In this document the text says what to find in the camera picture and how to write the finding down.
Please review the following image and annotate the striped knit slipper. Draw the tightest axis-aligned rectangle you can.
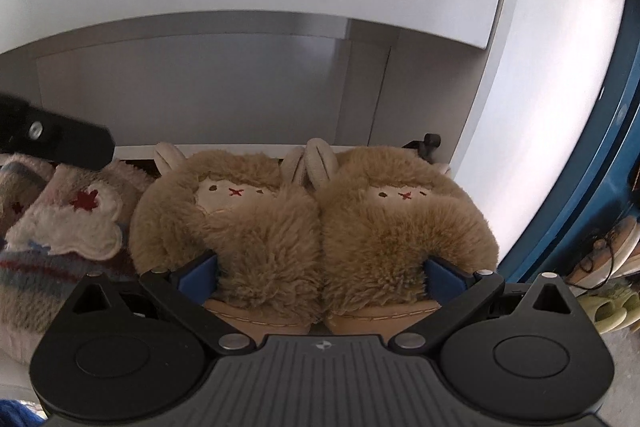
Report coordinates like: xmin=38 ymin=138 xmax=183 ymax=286
xmin=0 ymin=154 xmax=54 ymax=245
xmin=0 ymin=163 xmax=154 ymax=348

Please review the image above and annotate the white shoe cabinet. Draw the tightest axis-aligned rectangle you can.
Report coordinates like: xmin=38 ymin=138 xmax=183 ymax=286
xmin=1 ymin=0 xmax=630 ymax=255

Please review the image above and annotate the person blue jeans leg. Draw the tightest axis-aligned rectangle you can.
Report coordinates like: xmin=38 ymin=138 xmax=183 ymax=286
xmin=0 ymin=400 xmax=44 ymax=427

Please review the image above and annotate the brown fluffy animal slipper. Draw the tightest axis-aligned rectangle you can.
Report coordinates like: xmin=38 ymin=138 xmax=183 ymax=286
xmin=128 ymin=143 xmax=322 ymax=341

